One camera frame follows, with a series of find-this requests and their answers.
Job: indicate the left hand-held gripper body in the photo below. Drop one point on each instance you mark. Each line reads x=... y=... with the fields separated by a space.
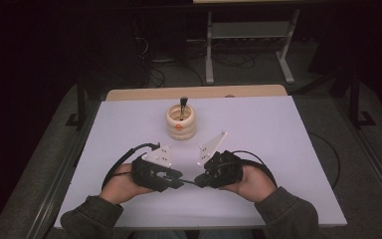
x=152 y=169

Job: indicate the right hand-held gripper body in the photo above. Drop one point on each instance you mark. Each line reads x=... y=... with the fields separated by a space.
x=224 y=167

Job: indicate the thin black spoolie brush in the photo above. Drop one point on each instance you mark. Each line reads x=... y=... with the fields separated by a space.
x=187 y=181

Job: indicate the cream duck-faced brush holder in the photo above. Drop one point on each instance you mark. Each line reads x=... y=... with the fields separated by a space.
x=180 y=127

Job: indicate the black powder makeup brush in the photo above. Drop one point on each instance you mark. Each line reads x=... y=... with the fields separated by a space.
x=183 y=104

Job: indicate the person's right hand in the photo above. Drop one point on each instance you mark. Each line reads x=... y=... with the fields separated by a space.
x=253 y=184

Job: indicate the person's left hand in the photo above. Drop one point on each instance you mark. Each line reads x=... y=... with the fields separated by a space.
x=121 y=186

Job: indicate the black metal stand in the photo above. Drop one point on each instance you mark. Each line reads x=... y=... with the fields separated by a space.
x=79 y=103
x=356 y=99

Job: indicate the grey metal stand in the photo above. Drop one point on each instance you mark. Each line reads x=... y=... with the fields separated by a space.
x=250 y=30

